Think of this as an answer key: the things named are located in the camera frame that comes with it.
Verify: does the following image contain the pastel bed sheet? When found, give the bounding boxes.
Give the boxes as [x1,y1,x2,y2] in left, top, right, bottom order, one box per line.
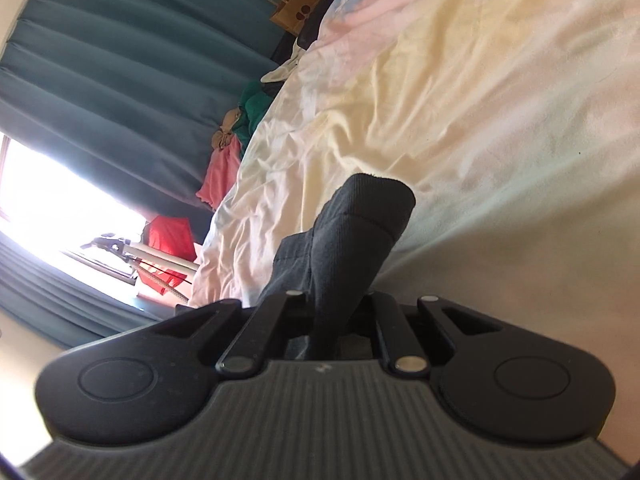
[189,0,640,361]

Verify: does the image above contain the black cloth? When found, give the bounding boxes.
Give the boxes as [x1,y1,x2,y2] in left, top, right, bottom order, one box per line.
[295,0,347,52]

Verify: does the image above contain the teal curtain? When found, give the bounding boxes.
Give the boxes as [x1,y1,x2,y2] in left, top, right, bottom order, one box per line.
[0,232,173,352]
[0,0,346,223]

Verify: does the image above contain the dark grey garment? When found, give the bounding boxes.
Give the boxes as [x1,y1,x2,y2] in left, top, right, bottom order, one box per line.
[259,172,417,362]

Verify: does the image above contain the pink garment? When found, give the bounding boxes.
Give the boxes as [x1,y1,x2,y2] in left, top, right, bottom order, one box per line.
[195,135,244,212]

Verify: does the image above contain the bright window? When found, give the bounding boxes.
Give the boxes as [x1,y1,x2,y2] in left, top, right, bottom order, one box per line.
[0,132,153,283]

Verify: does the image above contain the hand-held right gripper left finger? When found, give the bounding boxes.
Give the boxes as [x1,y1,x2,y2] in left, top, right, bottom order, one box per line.
[144,290,315,379]

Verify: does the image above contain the red garment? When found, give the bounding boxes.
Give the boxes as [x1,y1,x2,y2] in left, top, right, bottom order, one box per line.
[136,215,197,297]

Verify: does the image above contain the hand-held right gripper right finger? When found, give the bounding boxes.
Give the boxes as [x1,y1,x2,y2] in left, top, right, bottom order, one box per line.
[367,290,503,377]

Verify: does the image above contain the green garment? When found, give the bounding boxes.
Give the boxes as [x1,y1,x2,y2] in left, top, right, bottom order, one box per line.
[235,80,282,147]

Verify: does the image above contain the tan cloth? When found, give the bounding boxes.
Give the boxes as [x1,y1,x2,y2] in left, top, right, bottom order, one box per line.
[211,109,247,153]

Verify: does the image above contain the brown paper bag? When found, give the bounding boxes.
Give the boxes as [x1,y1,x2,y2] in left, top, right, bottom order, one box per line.
[265,0,329,38]

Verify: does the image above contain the white cloth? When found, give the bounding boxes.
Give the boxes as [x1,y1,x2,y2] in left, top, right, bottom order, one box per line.
[260,42,312,84]

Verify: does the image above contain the white drying rack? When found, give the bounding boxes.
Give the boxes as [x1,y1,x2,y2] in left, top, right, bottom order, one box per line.
[79,231,197,288]

